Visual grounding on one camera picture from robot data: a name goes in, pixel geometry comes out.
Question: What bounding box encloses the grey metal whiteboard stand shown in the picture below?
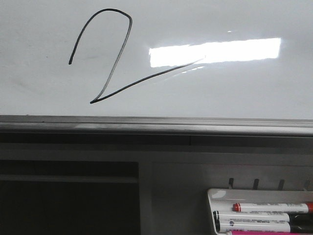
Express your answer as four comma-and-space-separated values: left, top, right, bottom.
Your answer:
0, 133, 313, 235

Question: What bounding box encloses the black-capped white marker upper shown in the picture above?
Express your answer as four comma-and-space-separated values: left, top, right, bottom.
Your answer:
212, 210, 313, 223

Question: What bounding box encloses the pink marker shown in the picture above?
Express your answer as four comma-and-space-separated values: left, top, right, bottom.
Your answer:
226, 231, 313, 235

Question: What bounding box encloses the grey aluminium whiteboard ledge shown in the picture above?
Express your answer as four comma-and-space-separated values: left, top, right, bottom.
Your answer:
0, 115, 313, 138

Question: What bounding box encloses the white plastic marker tray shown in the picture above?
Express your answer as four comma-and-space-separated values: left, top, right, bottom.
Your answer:
207, 188, 313, 235

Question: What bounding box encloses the black-capped white marker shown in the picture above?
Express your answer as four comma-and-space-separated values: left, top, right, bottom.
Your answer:
214, 219, 313, 233
212, 210, 313, 223

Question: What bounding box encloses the large white whiteboard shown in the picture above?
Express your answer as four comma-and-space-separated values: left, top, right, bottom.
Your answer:
0, 0, 313, 119

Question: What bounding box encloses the red-capped white marker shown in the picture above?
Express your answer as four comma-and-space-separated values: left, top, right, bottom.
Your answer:
233, 202, 313, 213

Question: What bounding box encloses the black-capped white marker lower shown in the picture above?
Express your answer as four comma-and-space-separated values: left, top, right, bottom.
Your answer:
214, 219, 313, 233

